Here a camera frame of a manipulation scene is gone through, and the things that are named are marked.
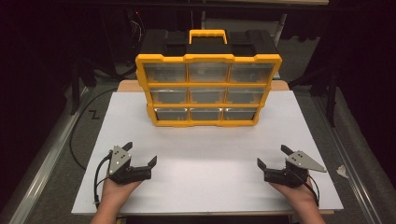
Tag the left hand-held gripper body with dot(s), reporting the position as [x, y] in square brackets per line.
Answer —
[120, 161]

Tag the yellow black drawer organizer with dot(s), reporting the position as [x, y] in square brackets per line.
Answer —
[162, 57]

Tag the person's right hand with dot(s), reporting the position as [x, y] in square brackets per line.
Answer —
[299, 193]

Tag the black metal stand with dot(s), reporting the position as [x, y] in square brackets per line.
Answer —
[331, 93]
[75, 87]

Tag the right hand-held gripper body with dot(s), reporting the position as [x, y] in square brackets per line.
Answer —
[300, 160]

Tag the aluminium floor rail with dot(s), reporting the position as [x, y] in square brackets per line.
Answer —
[345, 161]
[46, 161]

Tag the white table board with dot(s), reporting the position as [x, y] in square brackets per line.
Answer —
[205, 155]

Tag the person's left hand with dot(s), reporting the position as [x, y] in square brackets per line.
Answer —
[115, 191]

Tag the white paper scrap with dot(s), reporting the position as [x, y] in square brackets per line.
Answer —
[342, 171]

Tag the set of clear drawers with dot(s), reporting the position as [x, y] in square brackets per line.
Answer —
[208, 96]

